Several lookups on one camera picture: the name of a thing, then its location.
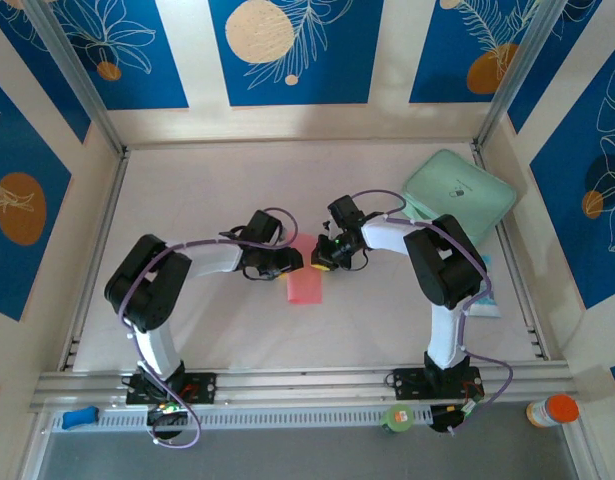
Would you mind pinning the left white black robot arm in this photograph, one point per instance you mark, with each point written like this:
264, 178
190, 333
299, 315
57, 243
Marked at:
157, 345

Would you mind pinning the blue bone-shaped block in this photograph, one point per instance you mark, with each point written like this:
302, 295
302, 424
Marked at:
79, 419

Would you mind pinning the pink paper sheet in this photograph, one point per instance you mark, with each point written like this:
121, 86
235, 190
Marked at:
304, 290

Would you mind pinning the blue white wipes packet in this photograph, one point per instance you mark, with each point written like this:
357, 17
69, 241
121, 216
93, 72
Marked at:
489, 307

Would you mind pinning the black controller with LED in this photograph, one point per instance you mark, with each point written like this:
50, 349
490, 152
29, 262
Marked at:
442, 417
164, 411

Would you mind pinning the long aluminium base rail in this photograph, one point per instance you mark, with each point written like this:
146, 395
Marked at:
307, 385

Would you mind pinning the green tape roll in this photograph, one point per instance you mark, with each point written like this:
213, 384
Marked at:
397, 417

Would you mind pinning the orange-capped bottle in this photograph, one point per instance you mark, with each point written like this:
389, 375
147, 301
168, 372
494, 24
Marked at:
554, 411

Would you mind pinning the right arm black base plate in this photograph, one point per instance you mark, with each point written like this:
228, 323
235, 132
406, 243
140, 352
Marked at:
407, 382

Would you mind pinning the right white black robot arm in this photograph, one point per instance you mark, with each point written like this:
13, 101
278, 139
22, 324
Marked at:
444, 325

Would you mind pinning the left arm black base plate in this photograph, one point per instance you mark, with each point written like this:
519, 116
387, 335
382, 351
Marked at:
202, 387

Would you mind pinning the mint green zip pouch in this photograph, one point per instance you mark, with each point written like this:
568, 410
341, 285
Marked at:
462, 185

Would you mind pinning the aluminium table side rail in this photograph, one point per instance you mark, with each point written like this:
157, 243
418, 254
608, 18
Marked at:
523, 300
108, 210

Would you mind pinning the aluminium frame post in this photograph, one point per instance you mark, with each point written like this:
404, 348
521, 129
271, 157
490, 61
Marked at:
517, 75
74, 75

